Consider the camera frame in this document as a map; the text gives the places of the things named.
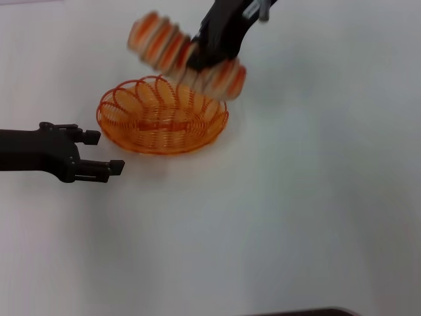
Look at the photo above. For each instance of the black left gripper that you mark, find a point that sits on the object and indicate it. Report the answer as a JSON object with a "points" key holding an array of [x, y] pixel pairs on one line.
{"points": [[39, 149]]}

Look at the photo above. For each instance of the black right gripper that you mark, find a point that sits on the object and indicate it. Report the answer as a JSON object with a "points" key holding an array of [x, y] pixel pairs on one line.
{"points": [[230, 26]]}

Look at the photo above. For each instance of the orange striped bread loaf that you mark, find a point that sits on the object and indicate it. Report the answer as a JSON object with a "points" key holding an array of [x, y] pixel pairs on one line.
{"points": [[154, 42]]}

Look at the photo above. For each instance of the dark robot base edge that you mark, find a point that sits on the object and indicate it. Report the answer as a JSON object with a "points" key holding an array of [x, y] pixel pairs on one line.
{"points": [[306, 312]]}

